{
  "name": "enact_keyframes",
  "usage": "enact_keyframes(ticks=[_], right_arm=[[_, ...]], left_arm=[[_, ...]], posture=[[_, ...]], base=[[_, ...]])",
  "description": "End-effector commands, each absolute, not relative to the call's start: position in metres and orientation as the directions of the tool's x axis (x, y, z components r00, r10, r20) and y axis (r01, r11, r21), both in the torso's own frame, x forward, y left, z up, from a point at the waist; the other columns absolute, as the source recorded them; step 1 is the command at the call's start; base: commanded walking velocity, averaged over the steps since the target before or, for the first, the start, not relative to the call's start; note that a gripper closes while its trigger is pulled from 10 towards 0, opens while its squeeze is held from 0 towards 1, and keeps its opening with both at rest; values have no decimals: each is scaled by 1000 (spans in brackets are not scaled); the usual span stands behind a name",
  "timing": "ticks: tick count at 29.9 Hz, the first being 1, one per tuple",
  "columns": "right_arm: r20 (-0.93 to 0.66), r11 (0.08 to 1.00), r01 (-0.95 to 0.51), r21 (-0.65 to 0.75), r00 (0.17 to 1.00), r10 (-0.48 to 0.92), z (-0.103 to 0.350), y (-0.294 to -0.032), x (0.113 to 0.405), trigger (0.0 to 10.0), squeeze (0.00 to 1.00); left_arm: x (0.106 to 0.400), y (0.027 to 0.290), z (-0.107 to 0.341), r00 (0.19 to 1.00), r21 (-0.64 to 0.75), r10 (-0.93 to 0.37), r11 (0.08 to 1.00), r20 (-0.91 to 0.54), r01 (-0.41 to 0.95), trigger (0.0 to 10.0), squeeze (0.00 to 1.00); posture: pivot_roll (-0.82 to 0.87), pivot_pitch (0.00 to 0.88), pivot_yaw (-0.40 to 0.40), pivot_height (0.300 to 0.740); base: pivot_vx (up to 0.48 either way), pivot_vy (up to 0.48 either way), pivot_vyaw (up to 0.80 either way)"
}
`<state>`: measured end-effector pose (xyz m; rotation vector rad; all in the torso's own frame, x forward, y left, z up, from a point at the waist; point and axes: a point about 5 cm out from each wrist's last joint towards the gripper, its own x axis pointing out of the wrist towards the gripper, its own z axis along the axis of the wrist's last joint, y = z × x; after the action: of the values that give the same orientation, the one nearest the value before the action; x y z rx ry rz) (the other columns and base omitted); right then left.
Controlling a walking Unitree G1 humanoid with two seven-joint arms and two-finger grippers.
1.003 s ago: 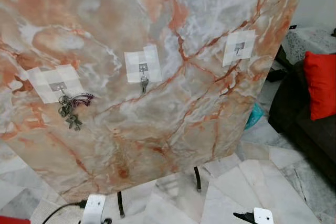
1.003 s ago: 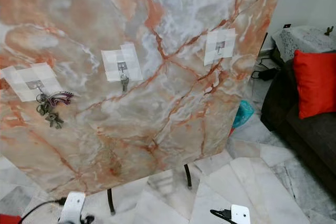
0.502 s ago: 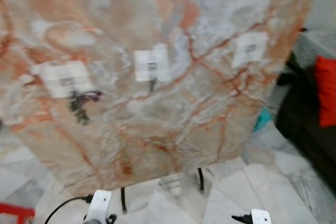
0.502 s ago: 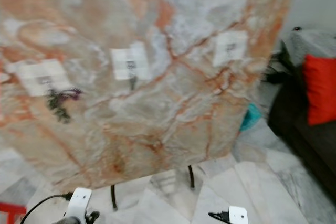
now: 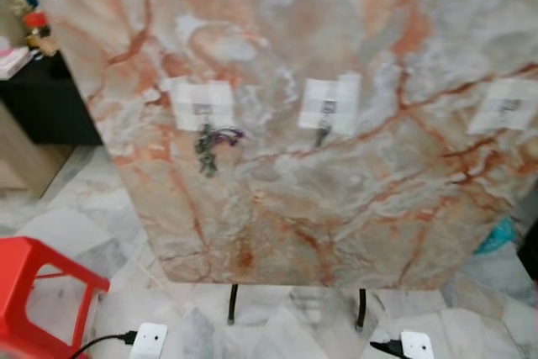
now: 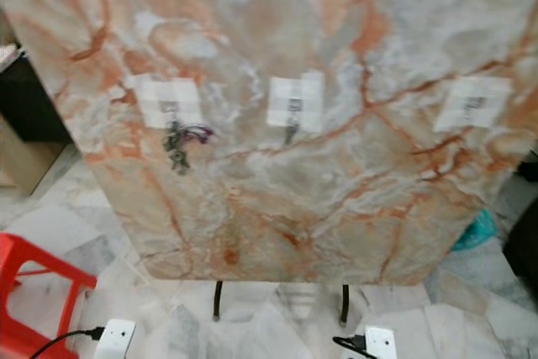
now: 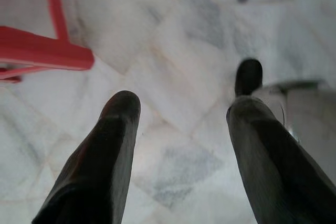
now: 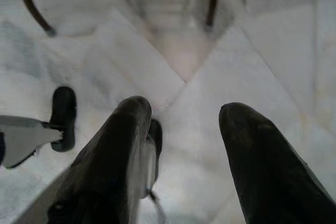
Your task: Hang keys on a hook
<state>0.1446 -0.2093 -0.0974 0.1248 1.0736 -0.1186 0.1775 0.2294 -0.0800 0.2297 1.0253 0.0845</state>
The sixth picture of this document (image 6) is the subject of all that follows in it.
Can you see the plain metal key bunch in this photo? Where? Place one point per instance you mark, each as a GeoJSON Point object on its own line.
{"type": "Point", "coordinates": [292, 132]}

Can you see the light wooden cabinet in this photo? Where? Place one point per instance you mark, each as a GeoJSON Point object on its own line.
{"type": "Point", "coordinates": [25, 166]}

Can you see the black sideboard with white legs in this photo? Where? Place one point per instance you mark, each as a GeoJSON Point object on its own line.
{"type": "Point", "coordinates": [27, 98]}

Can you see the white pink tissue pack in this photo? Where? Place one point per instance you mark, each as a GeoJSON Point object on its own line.
{"type": "Point", "coordinates": [7, 55]}

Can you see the red plastic stool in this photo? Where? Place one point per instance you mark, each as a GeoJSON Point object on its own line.
{"type": "Point", "coordinates": [25, 292]}

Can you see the black board stand leg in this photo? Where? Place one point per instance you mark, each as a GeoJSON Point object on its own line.
{"type": "Point", "coordinates": [217, 300]}
{"type": "Point", "coordinates": [345, 304]}

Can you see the marble pattern board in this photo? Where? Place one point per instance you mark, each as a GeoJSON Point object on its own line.
{"type": "Point", "coordinates": [303, 208]}

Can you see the teal plastic item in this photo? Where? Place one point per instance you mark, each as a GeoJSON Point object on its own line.
{"type": "Point", "coordinates": [475, 231]}

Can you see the dark bulky object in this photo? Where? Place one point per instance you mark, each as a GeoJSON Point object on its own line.
{"type": "Point", "coordinates": [523, 241]}

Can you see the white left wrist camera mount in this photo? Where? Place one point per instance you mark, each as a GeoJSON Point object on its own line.
{"type": "Point", "coordinates": [116, 340]}

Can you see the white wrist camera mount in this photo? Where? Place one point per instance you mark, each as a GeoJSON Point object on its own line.
{"type": "Point", "coordinates": [116, 340]}
{"type": "Point", "coordinates": [380, 344]}

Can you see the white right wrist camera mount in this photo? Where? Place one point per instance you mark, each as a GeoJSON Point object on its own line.
{"type": "Point", "coordinates": [380, 344]}

